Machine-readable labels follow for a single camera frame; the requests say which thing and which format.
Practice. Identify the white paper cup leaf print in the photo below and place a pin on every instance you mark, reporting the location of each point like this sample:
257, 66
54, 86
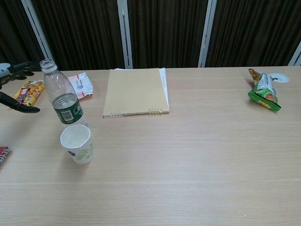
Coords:
81, 153

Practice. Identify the orange yellow snack pack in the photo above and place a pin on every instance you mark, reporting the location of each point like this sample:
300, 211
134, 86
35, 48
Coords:
28, 93

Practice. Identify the green chip bag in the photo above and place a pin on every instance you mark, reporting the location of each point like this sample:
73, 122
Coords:
265, 91

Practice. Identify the red spiral notebook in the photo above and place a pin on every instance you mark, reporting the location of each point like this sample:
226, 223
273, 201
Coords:
2, 155

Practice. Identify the white partition post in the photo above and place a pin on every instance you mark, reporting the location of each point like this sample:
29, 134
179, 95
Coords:
296, 54
207, 35
37, 26
124, 35

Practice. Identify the pink wet wipes pack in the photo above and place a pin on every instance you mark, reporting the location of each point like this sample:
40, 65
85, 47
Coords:
81, 84

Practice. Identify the dark curtain panel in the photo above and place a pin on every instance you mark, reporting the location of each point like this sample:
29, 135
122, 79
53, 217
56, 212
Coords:
254, 33
14, 30
167, 33
82, 35

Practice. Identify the transparent plastic water bottle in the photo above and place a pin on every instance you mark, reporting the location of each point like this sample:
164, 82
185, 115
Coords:
67, 110

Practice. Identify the white round table grommet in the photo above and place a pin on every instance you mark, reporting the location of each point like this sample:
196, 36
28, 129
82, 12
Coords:
282, 77

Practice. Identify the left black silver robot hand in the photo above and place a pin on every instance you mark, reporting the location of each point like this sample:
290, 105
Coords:
9, 100

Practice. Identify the tan spiral notebook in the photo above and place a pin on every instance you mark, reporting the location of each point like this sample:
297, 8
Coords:
134, 91

